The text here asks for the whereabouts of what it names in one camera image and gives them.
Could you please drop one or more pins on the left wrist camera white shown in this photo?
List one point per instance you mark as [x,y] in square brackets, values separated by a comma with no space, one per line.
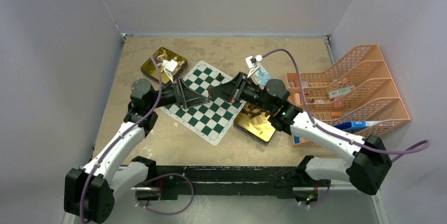
[168,67]

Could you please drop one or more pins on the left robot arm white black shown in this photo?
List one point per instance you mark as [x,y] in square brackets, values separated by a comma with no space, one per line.
[90,192]

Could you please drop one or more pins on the black metal base frame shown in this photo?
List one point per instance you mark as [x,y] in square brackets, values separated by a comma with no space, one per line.
[289,182]

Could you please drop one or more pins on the blue box in organizer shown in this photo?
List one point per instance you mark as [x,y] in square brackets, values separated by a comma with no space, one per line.
[356,125]

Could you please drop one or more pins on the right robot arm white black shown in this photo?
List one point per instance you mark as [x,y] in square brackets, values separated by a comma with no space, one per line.
[363,162]

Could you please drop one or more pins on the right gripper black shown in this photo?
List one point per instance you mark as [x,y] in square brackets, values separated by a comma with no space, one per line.
[233,90]

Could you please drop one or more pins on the white label card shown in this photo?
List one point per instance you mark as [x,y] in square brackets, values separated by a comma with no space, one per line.
[340,92]

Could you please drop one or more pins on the green white chess mat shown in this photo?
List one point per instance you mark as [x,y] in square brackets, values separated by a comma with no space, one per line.
[210,121]

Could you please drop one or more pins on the white chess pieces pile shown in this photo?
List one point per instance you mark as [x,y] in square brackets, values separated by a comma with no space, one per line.
[165,55]

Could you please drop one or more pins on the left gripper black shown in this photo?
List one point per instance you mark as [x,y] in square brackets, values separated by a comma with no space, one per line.
[185,97]

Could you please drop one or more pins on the gold tin white pieces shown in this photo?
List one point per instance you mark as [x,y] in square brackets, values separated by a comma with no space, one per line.
[149,68]

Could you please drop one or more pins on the gold tin brown pieces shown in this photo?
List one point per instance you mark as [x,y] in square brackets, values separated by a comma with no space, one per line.
[258,128]

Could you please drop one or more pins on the peach plastic file organizer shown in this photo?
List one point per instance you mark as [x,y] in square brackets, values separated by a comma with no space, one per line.
[375,97]

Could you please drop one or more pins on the brown chess pieces pile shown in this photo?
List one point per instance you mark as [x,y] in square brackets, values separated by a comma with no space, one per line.
[252,110]

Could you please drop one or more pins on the blue white packaged item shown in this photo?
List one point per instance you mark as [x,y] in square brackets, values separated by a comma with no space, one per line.
[261,76]

